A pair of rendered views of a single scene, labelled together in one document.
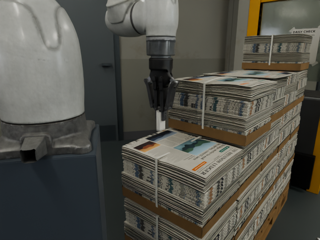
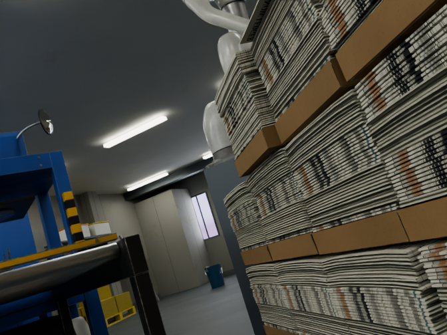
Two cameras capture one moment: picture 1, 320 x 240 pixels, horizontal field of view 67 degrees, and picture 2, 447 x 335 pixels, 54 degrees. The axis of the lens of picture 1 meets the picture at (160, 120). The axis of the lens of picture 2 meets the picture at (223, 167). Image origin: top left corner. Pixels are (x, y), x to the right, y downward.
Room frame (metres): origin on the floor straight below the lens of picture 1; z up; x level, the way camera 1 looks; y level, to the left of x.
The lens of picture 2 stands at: (1.48, -1.29, 0.67)
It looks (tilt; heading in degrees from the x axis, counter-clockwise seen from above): 10 degrees up; 125
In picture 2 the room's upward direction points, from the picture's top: 18 degrees counter-clockwise
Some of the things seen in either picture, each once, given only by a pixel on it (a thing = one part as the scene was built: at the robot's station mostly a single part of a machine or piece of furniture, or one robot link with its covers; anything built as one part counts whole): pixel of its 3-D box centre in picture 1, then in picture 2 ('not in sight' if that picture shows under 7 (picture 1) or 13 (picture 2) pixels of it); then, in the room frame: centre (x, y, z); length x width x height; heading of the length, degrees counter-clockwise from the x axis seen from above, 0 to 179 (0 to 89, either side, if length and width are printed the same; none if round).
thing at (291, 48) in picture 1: (267, 124); not in sight; (1.75, -0.82, 0.65); 0.39 x 0.30 x 1.29; 50
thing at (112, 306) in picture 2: not in sight; (98, 306); (-6.22, 4.19, 0.39); 1.39 x 1.06 x 0.79; 102
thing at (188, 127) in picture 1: (198, 119); not in sight; (1.14, -0.19, 0.86); 0.29 x 0.16 x 0.04; 138
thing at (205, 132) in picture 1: (218, 123); not in sight; (1.07, -0.27, 0.86); 0.28 x 0.06 x 0.04; 138
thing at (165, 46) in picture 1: (160, 47); not in sight; (0.77, 0.00, 1.19); 0.09 x 0.09 x 0.06
